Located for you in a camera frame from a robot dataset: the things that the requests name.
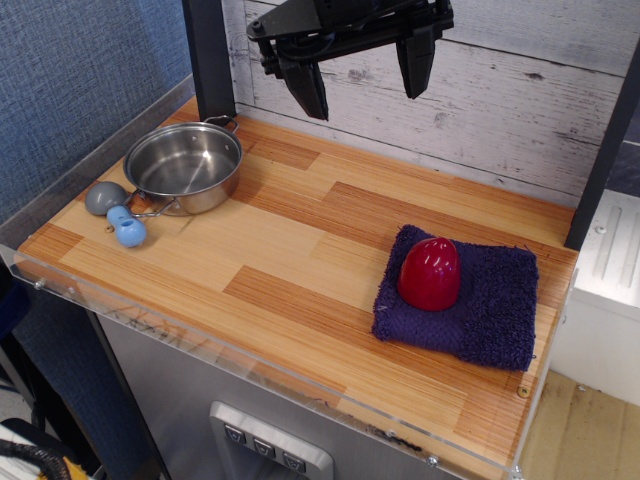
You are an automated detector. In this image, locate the stainless steel pot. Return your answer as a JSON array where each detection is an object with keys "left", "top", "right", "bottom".
[{"left": 123, "top": 115, "right": 243, "bottom": 217}]

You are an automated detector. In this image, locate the yellow and black object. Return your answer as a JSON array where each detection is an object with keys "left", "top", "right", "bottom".
[{"left": 1, "top": 439, "right": 72, "bottom": 480}]

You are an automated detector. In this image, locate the grey button control panel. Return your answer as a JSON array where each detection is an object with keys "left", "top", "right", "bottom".
[{"left": 209, "top": 401, "right": 334, "bottom": 479}]

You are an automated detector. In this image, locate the blue and grey toy spoon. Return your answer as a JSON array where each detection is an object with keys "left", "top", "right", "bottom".
[{"left": 85, "top": 181, "right": 147, "bottom": 248}]

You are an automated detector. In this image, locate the purple blue cloth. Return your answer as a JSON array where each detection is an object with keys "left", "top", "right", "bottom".
[{"left": 372, "top": 224, "right": 539, "bottom": 372}]

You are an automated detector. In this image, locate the black vertical post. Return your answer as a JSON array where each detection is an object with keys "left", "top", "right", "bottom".
[
  {"left": 181, "top": 0, "right": 237, "bottom": 120},
  {"left": 564, "top": 59, "right": 640, "bottom": 251}
]

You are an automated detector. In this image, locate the black left vertical post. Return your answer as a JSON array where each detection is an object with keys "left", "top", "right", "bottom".
[{"left": 181, "top": 0, "right": 237, "bottom": 120}]

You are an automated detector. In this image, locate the white side unit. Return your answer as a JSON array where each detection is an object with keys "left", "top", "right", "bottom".
[{"left": 551, "top": 190, "right": 639, "bottom": 405}]

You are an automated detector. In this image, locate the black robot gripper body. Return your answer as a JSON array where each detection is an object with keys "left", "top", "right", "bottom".
[{"left": 247, "top": 1, "right": 454, "bottom": 69}]

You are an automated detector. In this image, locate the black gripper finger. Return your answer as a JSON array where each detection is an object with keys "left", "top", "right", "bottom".
[
  {"left": 279, "top": 57, "right": 329, "bottom": 121},
  {"left": 396, "top": 25, "right": 437, "bottom": 99}
]

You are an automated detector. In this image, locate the black right vertical post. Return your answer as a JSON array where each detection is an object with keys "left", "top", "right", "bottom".
[{"left": 564, "top": 59, "right": 640, "bottom": 251}]

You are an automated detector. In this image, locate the clear acrylic table guard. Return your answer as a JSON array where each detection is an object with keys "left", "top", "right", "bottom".
[{"left": 3, "top": 235, "right": 576, "bottom": 479}]

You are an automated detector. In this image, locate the red egg-shaped toy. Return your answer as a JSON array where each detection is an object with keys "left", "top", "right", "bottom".
[{"left": 397, "top": 237, "right": 461, "bottom": 312}]

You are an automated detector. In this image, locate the stainless steel cabinet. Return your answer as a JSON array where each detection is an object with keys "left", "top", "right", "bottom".
[{"left": 94, "top": 315, "right": 450, "bottom": 479}]

